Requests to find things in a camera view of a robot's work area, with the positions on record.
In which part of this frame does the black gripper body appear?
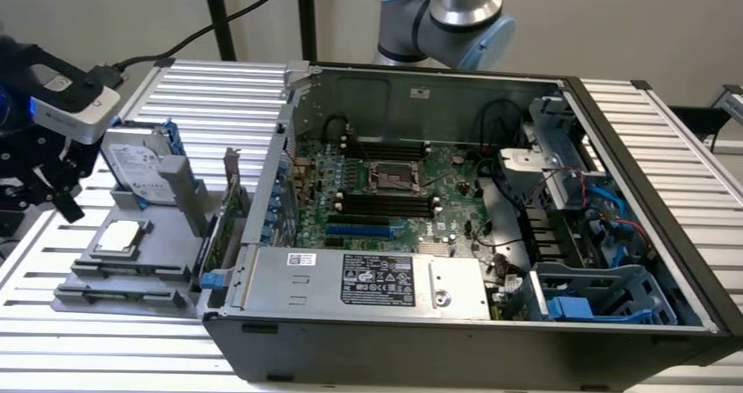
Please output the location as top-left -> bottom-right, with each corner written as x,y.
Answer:
0,123 -> 102,190

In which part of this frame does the black RAM stick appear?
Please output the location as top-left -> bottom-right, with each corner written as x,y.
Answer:
80,294 -> 179,303

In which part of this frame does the silver CPU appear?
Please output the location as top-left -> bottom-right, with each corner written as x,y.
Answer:
94,220 -> 146,254

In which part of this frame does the silver hard disk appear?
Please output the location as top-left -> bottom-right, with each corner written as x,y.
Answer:
101,123 -> 185,208

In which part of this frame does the grey parts rack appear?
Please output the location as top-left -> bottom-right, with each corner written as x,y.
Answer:
51,156 -> 234,312

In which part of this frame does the green graphics card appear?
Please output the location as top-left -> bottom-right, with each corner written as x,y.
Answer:
199,146 -> 253,282

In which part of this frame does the black stand pole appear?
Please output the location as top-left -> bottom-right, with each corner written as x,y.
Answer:
294,0 -> 320,62
198,0 -> 238,62

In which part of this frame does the silver power supply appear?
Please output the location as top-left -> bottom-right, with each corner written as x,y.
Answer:
227,244 -> 496,321

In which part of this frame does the long black expansion slot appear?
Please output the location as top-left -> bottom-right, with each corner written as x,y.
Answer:
326,214 -> 392,226

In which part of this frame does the blue expansion slot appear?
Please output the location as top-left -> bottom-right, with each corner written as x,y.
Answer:
324,223 -> 393,237

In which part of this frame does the CPU socket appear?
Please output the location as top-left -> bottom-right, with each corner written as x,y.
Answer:
362,159 -> 424,195

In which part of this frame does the green motherboard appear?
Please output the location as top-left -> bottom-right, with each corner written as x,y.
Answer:
282,139 -> 496,256

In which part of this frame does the black open PC case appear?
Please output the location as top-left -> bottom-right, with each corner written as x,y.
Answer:
195,60 -> 743,386

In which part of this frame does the silver metal disk bay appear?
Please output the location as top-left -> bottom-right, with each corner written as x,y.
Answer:
520,96 -> 612,210

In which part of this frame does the blue plastic disk bay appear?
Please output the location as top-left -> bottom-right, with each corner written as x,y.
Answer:
529,261 -> 682,326

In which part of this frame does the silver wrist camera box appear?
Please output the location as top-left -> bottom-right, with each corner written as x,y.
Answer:
28,60 -> 123,146

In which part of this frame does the black camera cable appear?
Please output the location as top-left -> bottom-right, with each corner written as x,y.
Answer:
86,0 -> 313,81

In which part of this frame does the black wire loop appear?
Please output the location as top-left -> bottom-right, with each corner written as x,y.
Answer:
324,114 -> 350,141

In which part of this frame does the black wire bundle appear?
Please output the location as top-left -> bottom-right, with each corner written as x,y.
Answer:
471,98 -> 525,151

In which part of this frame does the silver fan bracket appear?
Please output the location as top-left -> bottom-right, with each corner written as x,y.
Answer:
497,147 -> 546,171

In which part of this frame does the blue wire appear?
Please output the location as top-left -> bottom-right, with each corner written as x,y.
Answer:
583,182 -> 632,263

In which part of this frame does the red wire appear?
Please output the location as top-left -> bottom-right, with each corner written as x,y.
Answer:
614,217 -> 652,253

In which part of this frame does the silver aluminium frame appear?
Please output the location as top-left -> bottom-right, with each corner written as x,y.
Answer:
701,83 -> 743,153

